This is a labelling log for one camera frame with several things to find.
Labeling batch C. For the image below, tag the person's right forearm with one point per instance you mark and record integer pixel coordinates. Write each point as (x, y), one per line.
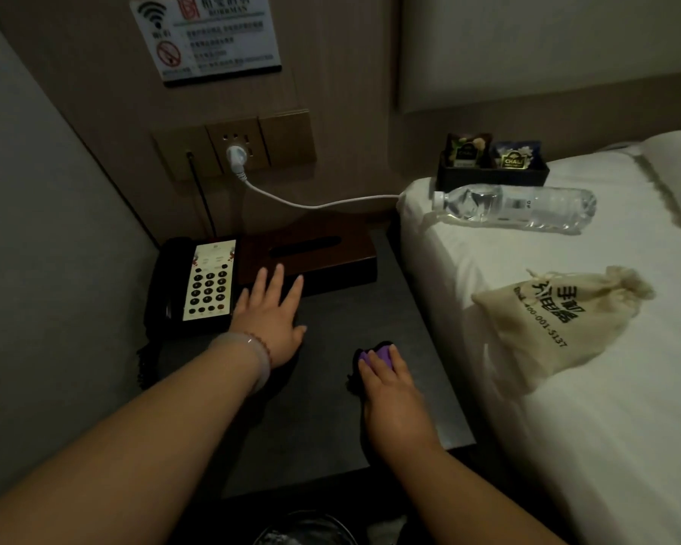
(465, 505)

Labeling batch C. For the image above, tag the white wall notice sign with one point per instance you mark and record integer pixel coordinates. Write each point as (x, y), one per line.
(204, 36)

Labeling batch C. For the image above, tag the purple and black cleaning cloth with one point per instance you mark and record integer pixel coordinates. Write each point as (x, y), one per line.
(373, 356)

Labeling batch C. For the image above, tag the person's left forearm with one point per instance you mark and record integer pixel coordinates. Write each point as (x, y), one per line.
(130, 448)

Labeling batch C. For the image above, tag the white pillow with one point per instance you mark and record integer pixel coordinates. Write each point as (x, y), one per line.
(675, 175)

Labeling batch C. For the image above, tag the black waste bin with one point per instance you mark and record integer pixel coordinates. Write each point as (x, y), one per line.
(312, 530)

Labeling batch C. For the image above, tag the dark wooden tissue box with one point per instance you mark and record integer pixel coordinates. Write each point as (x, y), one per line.
(329, 252)

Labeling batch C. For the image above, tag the person's left hand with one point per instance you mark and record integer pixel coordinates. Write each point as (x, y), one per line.
(269, 326)

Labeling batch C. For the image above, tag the pale jade bangle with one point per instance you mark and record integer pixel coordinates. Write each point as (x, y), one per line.
(244, 357)

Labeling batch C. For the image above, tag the person's left middle finger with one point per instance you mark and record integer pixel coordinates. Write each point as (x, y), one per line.
(276, 283)

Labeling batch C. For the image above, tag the pale upholstered headboard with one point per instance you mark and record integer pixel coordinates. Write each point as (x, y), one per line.
(545, 45)

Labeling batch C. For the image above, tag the white power plug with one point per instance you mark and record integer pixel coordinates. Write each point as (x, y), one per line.
(237, 158)

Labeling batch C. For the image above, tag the bed with white sheet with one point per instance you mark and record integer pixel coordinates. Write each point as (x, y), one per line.
(601, 448)

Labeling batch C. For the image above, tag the brown wall socket panel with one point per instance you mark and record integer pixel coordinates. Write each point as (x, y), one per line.
(284, 139)

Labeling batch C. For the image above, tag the blue tea packet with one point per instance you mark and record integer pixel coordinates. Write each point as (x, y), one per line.
(516, 156)

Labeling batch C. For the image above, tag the dark tea packet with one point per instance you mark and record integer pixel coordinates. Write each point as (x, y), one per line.
(468, 150)

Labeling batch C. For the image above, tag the black rectangular tray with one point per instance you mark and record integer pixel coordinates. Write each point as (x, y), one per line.
(488, 177)

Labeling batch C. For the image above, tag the person's left thumb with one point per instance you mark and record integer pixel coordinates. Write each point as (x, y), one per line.
(299, 333)

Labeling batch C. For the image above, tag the clear plastic water bottle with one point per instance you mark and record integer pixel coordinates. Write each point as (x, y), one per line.
(516, 205)

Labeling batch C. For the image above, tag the person's right hand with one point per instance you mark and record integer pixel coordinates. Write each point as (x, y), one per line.
(392, 411)

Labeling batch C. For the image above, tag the black desk telephone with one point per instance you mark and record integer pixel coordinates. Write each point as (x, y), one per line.
(198, 286)

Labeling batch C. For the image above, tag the person's right fingers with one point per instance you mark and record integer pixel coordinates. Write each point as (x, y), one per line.
(380, 366)

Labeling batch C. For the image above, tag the dark bedside table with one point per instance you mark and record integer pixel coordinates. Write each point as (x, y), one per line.
(318, 425)

